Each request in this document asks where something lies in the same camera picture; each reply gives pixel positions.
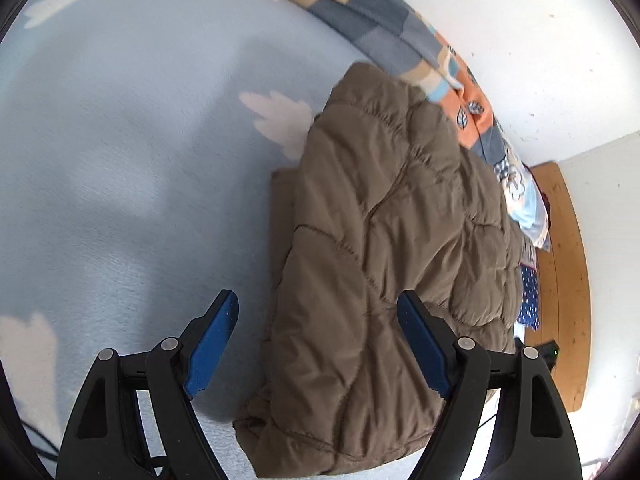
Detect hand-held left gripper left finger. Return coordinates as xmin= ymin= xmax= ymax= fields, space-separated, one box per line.
xmin=55 ymin=289 xmax=240 ymax=480

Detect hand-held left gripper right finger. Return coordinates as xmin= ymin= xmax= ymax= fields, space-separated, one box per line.
xmin=396 ymin=289 xmax=584 ymax=480

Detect brown hooded puffer jacket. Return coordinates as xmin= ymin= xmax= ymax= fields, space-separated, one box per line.
xmin=232 ymin=61 xmax=524 ymax=478

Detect navy star print pillow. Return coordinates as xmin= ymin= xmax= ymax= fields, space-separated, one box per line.
xmin=515 ymin=265 xmax=542 ymax=332

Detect black device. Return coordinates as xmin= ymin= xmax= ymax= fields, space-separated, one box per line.
xmin=525 ymin=341 xmax=560 ymax=374

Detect wooden headboard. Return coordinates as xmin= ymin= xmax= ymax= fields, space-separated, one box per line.
xmin=529 ymin=160 xmax=594 ymax=414

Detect light blue cloud blanket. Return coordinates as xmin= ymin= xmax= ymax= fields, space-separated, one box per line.
xmin=0 ymin=0 xmax=501 ymax=480

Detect patchwork printed quilt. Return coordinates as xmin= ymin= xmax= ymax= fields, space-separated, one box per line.
xmin=215 ymin=0 xmax=554 ymax=253

